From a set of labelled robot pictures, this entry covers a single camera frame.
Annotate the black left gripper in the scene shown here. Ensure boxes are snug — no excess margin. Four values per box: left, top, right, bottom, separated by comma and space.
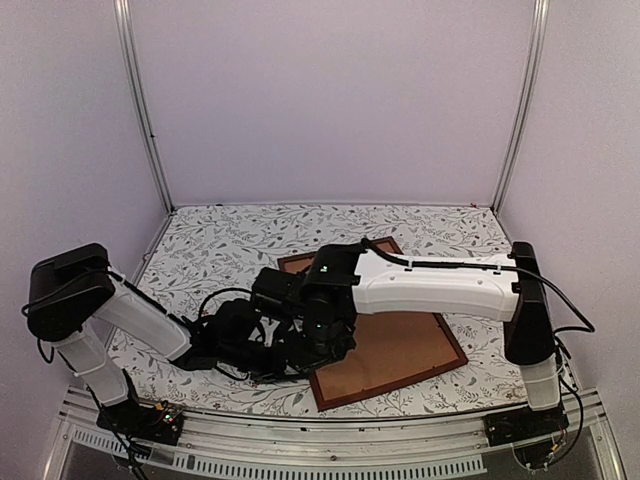
218, 341, 309, 385

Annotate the red-brown wooden picture frame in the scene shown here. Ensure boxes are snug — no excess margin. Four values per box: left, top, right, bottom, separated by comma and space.
277, 237, 470, 412

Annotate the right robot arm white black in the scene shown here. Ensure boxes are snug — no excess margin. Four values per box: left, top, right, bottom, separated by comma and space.
251, 239, 561, 436

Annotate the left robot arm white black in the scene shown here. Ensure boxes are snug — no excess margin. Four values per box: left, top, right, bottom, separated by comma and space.
21, 243, 332, 434

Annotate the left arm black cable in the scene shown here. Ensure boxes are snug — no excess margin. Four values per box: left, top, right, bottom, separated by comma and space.
197, 287, 271, 381

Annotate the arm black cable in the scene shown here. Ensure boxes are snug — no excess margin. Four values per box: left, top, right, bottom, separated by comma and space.
360, 237, 597, 335
197, 287, 271, 381

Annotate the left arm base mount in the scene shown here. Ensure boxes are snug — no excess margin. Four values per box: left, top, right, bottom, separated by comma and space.
97, 399, 184, 446

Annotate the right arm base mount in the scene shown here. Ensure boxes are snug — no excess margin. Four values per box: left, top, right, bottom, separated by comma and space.
483, 403, 569, 446

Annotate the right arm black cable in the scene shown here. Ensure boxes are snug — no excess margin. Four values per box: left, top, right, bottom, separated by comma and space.
360, 237, 597, 335

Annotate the right aluminium corner post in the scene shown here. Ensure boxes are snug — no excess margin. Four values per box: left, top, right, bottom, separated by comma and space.
491, 0, 550, 218

